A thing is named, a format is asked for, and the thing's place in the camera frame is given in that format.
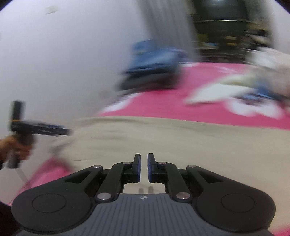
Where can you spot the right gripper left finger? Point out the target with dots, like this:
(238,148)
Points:
(115,178)

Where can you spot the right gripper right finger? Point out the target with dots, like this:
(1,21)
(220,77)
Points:
(169,175)

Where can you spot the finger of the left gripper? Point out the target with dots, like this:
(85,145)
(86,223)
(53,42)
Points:
(51,130)

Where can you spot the beige khaki trousers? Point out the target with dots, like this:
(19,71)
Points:
(258,157)

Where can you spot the person's left hand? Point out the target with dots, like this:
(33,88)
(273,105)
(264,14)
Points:
(10,143)

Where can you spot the pink floral bed blanket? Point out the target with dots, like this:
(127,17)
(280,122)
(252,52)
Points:
(169,104)

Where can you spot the folded dark grey garment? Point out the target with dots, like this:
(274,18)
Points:
(151,82)

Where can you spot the cream white garment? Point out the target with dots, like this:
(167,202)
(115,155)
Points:
(226,87)

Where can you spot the folded blue jeans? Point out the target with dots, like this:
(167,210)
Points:
(160,60)

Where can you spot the blue water jug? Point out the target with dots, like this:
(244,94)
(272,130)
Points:
(143,47)

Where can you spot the pink white checkered garment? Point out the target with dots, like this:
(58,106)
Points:
(272,68)

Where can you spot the grey curtain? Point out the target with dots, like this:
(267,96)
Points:
(170,24)

